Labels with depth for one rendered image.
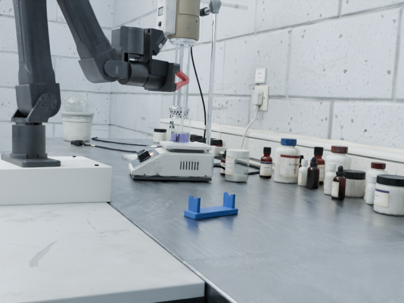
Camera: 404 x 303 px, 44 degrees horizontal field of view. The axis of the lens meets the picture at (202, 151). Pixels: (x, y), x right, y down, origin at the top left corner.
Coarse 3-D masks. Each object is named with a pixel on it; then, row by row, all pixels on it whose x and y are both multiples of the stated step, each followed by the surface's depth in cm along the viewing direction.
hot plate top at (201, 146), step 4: (160, 144) 131; (164, 144) 123; (168, 144) 123; (172, 144) 124; (176, 144) 124; (180, 144) 125; (184, 144) 126; (188, 144) 126; (192, 144) 127; (196, 144) 128; (200, 144) 128; (204, 144) 129; (168, 148) 122; (172, 148) 122; (176, 148) 122; (180, 148) 122; (184, 148) 122; (188, 148) 123; (192, 148) 123; (196, 148) 123; (200, 148) 123; (204, 148) 123; (208, 148) 124
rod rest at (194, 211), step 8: (224, 192) 91; (192, 200) 85; (200, 200) 84; (224, 200) 91; (232, 200) 89; (192, 208) 85; (200, 208) 88; (208, 208) 88; (216, 208) 89; (224, 208) 89; (232, 208) 89; (192, 216) 84; (200, 216) 84; (208, 216) 85; (216, 216) 87
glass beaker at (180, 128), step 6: (174, 114) 130; (180, 114) 131; (174, 120) 126; (180, 120) 126; (186, 120) 126; (174, 126) 126; (180, 126) 126; (186, 126) 126; (174, 132) 126; (180, 132) 126; (186, 132) 127; (174, 138) 127; (180, 138) 126; (186, 138) 127
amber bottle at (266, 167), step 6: (264, 150) 137; (270, 150) 137; (264, 156) 137; (270, 156) 138; (264, 162) 136; (270, 162) 136; (264, 168) 136; (270, 168) 136; (264, 174) 136; (270, 174) 137
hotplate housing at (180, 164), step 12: (156, 156) 121; (168, 156) 121; (180, 156) 122; (192, 156) 122; (204, 156) 123; (132, 168) 123; (144, 168) 120; (156, 168) 121; (168, 168) 122; (180, 168) 122; (192, 168) 123; (204, 168) 123; (204, 180) 124
